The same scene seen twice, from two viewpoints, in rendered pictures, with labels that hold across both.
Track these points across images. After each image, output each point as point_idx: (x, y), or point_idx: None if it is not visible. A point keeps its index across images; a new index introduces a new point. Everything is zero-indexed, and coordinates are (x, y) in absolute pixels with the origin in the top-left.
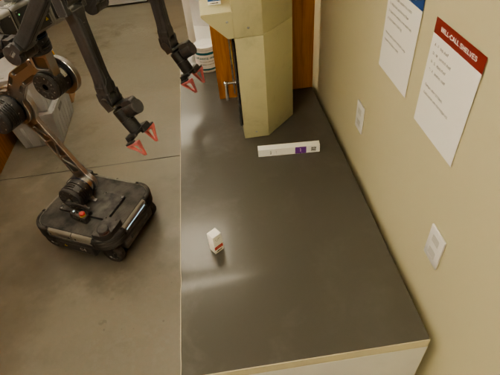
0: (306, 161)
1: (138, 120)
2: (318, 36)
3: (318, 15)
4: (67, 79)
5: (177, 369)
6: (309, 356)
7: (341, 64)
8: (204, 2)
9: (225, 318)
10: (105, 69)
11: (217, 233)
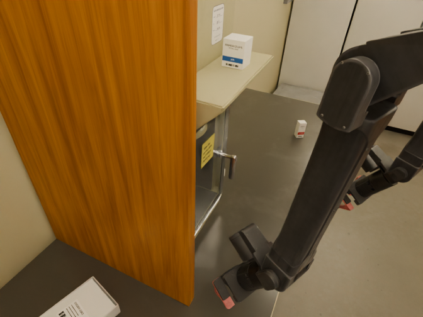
0: None
1: (360, 182)
2: (22, 175)
3: (0, 154)
4: None
5: (315, 270)
6: (277, 95)
7: None
8: (248, 70)
9: (306, 113)
10: (418, 127)
11: (299, 121)
